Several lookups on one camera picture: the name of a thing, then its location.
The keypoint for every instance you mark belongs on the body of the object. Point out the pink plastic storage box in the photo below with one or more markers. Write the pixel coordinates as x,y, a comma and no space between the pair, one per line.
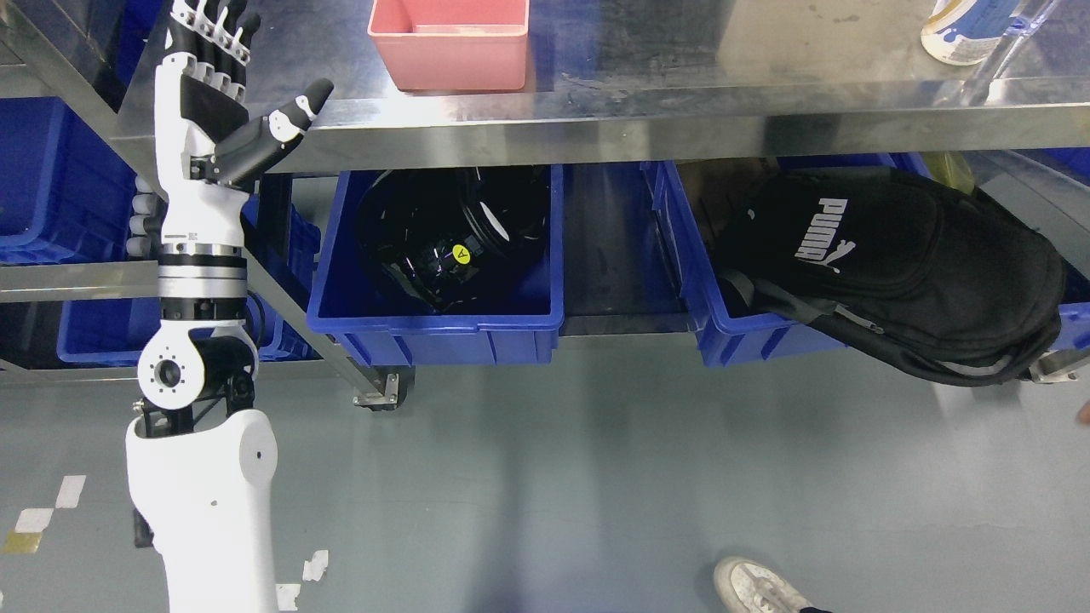
453,46

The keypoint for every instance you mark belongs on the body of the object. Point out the cart caster wheel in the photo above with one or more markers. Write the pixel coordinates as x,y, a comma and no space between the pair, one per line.
390,385

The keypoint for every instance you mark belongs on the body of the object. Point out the white blue bottle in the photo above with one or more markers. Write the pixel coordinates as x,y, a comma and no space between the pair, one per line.
964,33

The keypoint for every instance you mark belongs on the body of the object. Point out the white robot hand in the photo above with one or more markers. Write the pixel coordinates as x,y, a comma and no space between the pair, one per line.
191,117

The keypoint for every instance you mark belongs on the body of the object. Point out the blue bin lower left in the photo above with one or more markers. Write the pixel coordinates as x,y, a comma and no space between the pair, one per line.
113,332

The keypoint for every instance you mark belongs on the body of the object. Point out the blue bin with backpack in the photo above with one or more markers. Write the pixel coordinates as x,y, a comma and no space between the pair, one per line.
690,200

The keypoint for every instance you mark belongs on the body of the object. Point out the white sneaker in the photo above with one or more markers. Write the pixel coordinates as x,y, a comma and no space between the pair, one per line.
746,586

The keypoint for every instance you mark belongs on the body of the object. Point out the stainless steel shelf cart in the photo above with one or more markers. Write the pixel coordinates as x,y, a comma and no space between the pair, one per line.
628,81

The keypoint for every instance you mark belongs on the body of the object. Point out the blue bin with helmet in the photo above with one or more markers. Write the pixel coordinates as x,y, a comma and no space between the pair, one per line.
522,329

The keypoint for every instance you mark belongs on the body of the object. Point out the black helmet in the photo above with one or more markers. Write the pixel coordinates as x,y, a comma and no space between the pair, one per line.
446,241

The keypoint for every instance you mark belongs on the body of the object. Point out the black Puma backpack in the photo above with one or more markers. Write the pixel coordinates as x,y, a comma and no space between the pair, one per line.
942,285

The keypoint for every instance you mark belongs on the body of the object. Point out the blue bin far left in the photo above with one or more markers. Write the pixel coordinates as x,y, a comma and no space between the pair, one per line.
65,194

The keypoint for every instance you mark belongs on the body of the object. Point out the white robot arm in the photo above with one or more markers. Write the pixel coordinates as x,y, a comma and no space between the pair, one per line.
201,457

